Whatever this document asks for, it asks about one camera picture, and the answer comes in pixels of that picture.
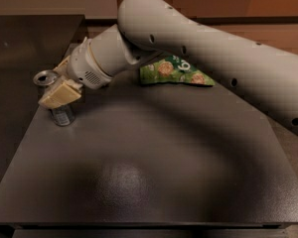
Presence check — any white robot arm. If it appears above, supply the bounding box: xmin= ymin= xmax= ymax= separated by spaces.
xmin=39 ymin=0 xmax=298 ymax=135

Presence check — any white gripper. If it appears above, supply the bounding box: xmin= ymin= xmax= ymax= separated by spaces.
xmin=39 ymin=38 xmax=112 ymax=109

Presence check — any green snack bag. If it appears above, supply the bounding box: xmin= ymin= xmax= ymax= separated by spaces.
xmin=139 ymin=56 xmax=215 ymax=86

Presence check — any silver redbull can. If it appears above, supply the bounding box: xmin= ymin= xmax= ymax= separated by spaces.
xmin=33 ymin=70 xmax=75 ymax=127

